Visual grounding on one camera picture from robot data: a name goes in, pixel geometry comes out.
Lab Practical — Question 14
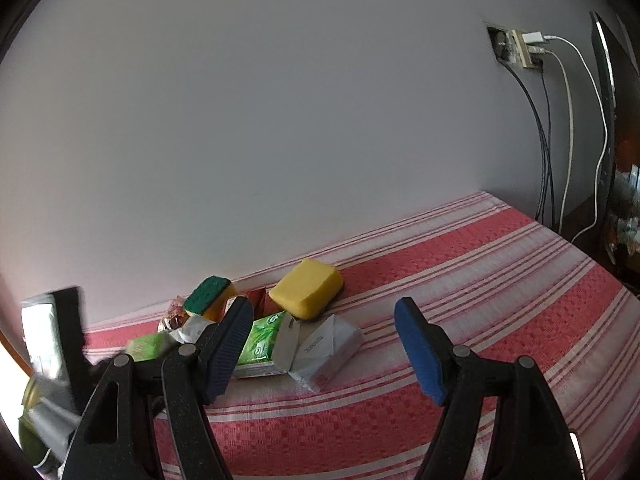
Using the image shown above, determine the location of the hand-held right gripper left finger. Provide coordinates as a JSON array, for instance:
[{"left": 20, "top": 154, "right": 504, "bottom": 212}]
[{"left": 60, "top": 296, "right": 256, "bottom": 480}]

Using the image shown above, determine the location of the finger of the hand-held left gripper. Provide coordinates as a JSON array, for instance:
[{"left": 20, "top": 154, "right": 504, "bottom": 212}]
[{"left": 21, "top": 286, "right": 92, "bottom": 413}]

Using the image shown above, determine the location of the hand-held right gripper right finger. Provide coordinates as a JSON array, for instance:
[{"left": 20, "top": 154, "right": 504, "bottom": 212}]
[{"left": 394, "top": 296, "right": 586, "bottom": 480}]

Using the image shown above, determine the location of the green tissue packet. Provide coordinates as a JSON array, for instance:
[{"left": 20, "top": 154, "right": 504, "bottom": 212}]
[{"left": 234, "top": 310, "right": 293, "bottom": 380}]

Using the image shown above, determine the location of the foil snack wrapper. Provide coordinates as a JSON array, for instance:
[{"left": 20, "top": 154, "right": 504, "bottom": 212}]
[{"left": 157, "top": 297, "right": 221, "bottom": 348}]

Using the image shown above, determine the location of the white tissue packet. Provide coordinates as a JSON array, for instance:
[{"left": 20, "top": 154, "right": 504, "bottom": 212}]
[{"left": 272, "top": 312, "right": 366, "bottom": 393}]

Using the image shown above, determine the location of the large yellow sponge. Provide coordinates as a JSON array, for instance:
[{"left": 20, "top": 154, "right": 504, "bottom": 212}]
[{"left": 268, "top": 258, "right": 345, "bottom": 322}]

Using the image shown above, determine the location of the red sauce packet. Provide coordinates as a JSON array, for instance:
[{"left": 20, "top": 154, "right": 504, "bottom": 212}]
[{"left": 245, "top": 287, "right": 278, "bottom": 318}]

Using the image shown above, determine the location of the green yellow scouring sponge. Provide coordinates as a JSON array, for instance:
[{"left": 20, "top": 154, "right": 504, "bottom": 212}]
[{"left": 182, "top": 275, "right": 238, "bottom": 322}]

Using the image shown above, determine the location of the light green packet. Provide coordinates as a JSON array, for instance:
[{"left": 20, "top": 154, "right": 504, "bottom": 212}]
[{"left": 125, "top": 332, "right": 177, "bottom": 363}]

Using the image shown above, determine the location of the red striped bed cover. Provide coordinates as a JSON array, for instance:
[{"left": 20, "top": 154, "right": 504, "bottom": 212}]
[{"left": 82, "top": 190, "right": 640, "bottom": 480}]

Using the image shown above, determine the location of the dark wooden cabinet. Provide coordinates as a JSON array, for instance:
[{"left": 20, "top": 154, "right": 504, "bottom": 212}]
[{"left": 557, "top": 195, "right": 606, "bottom": 261}]

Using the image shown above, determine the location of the black power cable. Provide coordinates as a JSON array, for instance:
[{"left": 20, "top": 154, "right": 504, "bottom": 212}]
[
  {"left": 539, "top": 69, "right": 557, "bottom": 228},
  {"left": 504, "top": 59, "right": 547, "bottom": 222}
]

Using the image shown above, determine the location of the white charger cable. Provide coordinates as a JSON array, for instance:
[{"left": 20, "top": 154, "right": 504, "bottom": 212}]
[
  {"left": 541, "top": 48, "right": 574, "bottom": 233},
  {"left": 545, "top": 34, "right": 612, "bottom": 243}
]

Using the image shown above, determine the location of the wall socket plate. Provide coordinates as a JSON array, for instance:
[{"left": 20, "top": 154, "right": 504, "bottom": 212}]
[{"left": 511, "top": 29, "right": 545, "bottom": 72}]

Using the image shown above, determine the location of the open wall box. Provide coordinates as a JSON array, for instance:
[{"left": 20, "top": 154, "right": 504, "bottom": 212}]
[{"left": 487, "top": 25, "right": 518, "bottom": 65}]

